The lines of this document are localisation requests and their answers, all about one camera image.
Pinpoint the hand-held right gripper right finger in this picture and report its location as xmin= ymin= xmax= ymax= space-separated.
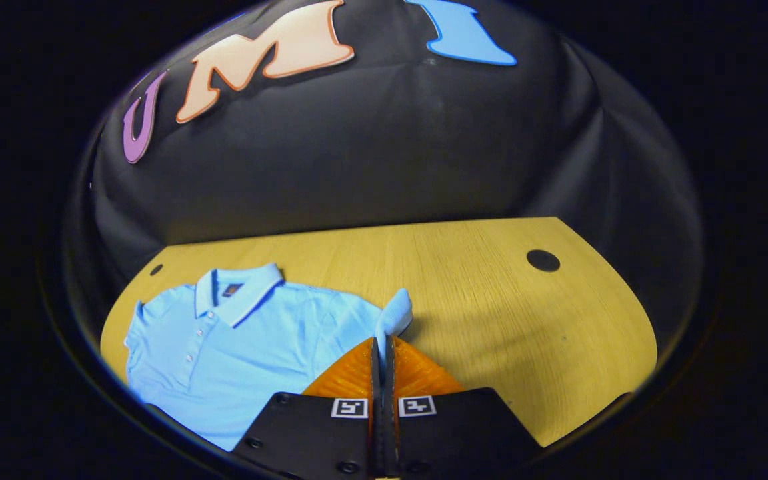
xmin=383 ymin=335 xmax=546 ymax=478

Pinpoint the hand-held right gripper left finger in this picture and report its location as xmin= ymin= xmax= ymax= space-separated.
xmin=231 ymin=337 xmax=383 ymax=480

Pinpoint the light blue T-shirt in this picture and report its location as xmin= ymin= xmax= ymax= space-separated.
xmin=124 ymin=263 xmax=414 ymax=453

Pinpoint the black backdrop cloth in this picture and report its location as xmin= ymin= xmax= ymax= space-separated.
xmin=63 ymin=0 xmax=705 ymax=354

